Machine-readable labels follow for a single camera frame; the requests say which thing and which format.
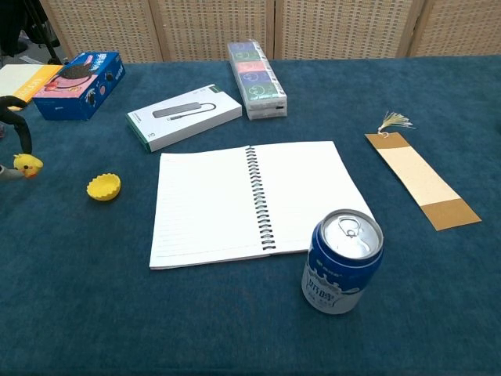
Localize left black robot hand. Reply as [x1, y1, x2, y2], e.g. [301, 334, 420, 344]
[0, 95, 34, 183]

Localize yellow rubber duck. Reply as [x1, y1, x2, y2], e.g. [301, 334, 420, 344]
[13, 154, 44, 179]

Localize yellow cupcake mould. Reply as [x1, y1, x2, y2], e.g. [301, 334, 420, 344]
[86, 173, 121, 202]

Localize yellow paper notepad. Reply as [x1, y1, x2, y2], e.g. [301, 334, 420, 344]
[0, 63, 63, 112]

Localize blue cookie box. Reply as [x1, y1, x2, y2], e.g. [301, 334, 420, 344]
[32, 52, 127, 121]

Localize black tripod stand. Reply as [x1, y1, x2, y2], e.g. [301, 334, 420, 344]
[0, 0, 66, 66]

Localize white USB hub box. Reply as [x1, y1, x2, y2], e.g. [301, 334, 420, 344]
[125, 83, 243, 153]

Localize open white spiral notebook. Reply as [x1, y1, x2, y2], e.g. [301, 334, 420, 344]
[149, 140, 375, 270]

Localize teal blue tablecloth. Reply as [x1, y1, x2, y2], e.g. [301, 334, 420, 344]
[0, 54, 501, 376]

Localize clear box of coloured cards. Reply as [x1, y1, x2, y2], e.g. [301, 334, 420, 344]
[227, 38, 288, 121]

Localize woven wooden folding screen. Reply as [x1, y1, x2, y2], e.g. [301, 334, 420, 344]
[38, 0, 501, 63]

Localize blue white drink can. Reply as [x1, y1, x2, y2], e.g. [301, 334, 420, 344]
[301, 208, 384, 316]

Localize brown paper bookmark with tassel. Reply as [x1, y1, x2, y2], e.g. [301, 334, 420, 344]
[364, 110, 482, 232]

